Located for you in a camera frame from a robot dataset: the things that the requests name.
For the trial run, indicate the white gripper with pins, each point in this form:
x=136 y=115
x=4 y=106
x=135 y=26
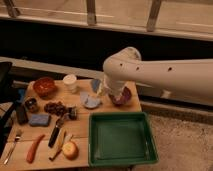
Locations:
x=114 y=89

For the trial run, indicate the bunch of dark grapes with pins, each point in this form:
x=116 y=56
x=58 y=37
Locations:
x=55 y=108

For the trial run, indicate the small blue cup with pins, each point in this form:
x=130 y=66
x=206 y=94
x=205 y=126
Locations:
x=96 y=85

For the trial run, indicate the red bowl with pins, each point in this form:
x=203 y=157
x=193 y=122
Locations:
x=44 y=86

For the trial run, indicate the purple bowl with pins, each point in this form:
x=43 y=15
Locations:
x=123 y=99

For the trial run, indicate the orange carrot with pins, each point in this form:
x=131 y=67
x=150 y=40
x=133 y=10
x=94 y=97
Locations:
x=32 y=151

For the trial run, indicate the red yellow apple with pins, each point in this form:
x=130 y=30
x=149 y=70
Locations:
x=70 y=150

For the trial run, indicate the light blue towel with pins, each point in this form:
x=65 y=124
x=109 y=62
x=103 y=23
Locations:
x=88 y=101

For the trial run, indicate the dark small jar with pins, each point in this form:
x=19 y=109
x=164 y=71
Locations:
x=72 y=113

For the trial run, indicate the silver fork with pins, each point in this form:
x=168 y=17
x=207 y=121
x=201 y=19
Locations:
x=16 y=139

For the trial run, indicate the black handled knife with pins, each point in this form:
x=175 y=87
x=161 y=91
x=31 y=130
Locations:
x=58 y=125

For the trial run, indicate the small metal tin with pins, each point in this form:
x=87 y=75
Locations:
x=31 y=105

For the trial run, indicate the blue sponge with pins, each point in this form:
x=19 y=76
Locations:
x=39 y=120

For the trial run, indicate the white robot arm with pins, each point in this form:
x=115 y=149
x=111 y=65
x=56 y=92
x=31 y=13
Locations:
x=192 y=78

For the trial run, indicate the white paper cup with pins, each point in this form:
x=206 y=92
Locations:
x=70 y=81

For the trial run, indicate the green plastic tray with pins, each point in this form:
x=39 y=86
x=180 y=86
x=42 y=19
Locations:
x=120 y=139

